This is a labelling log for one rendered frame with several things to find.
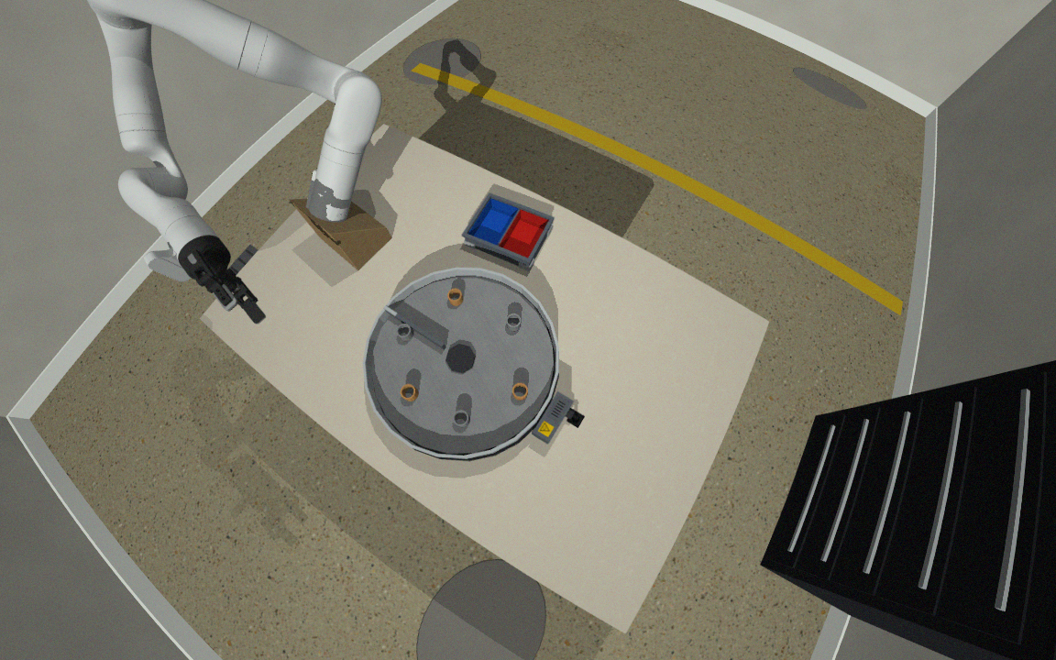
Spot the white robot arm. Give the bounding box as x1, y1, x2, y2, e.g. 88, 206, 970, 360
87, 0, 382, 281

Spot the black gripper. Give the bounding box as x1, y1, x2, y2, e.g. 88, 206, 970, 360
178, 235, 266, 325

